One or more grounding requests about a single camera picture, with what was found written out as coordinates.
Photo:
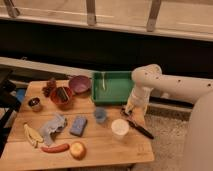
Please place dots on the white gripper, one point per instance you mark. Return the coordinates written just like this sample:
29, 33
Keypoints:
139, 97

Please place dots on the black handled dish brush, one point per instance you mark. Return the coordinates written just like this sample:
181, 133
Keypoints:
135, 125

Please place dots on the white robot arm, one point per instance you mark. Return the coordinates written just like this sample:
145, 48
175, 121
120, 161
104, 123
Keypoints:
198, 146

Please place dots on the green plastic tray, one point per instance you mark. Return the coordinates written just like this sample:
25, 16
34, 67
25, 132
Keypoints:
118, 87

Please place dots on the white utensil in tray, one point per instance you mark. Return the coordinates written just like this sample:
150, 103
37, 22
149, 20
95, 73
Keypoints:
103, 81

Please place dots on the white plastic cup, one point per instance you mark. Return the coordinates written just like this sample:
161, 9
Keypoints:
120, 128

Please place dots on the blue plastic cup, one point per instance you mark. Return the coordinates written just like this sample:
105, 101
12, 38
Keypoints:
100, 114

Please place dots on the blue sponge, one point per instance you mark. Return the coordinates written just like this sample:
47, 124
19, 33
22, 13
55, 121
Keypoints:
78, 126

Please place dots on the purple bowl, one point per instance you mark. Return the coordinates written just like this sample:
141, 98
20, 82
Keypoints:
79, 84

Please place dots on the red yellow apple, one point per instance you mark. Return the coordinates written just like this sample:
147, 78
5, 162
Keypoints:
78, 150

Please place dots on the red bowl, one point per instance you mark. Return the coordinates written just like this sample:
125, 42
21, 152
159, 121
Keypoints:
57, 101

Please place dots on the dark object in red bowl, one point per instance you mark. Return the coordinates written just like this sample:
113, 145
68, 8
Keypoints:
61, 93

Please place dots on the grey blue cloth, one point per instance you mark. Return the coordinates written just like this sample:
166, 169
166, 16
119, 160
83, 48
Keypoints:
55, 125

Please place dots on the red sausage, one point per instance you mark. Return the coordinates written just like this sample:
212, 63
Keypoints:
56, 149

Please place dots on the dark grape bunch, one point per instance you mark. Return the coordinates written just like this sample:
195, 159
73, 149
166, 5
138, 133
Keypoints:
49, 87

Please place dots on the small brown cup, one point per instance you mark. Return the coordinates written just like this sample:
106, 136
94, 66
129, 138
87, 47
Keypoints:
35, 104

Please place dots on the banana peel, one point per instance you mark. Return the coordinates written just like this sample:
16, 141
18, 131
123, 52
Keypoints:
32, 135

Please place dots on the blue object under table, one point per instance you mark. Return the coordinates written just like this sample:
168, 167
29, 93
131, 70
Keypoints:
20, 94

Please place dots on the black chair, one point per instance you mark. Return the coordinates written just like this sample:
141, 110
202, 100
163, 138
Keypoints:
7, 100

